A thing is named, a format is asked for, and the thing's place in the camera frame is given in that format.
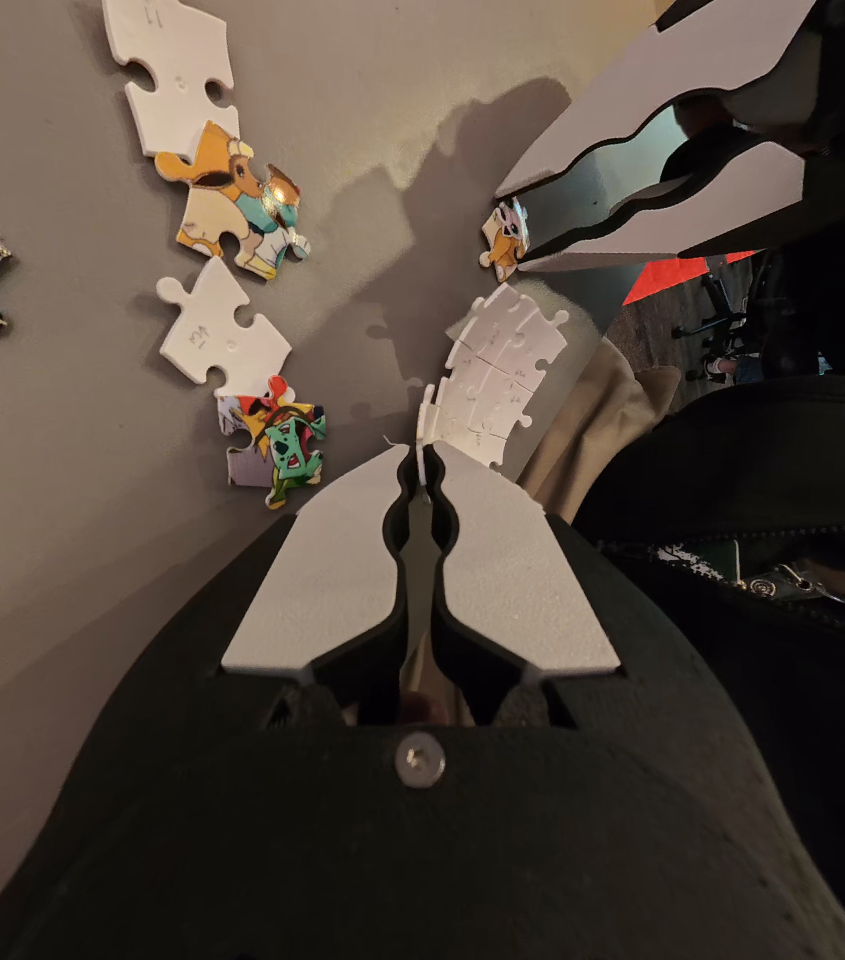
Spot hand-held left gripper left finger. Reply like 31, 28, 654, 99
221, 442, 419, 726

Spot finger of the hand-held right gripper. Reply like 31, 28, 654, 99
495, 0, 820, 202
516, 141, 808, 275

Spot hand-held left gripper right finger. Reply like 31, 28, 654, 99
422, 441, 622, 726

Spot assembled white curved puzzle section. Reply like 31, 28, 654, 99
415, 281, 570, 485

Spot small orange puzzle piece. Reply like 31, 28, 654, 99
480, 196, 532, 284

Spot green multicoloured puzzle piece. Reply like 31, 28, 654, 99
216, 375, 328, 511

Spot white face-down puzzle piece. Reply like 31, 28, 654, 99
156, 256, 294, 395
101, 0, 236, 162

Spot orange and blue puzzle piece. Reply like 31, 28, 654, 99
154, 121, 313, 282

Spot red object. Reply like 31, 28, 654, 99
621, 249, 760, 305

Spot black office chair base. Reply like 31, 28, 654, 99
671, 271, 769, 342

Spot person's beige trousers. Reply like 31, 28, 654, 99
516, 337, 682, 505

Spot metal badge clip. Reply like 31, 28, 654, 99
741, 558, 845, 605

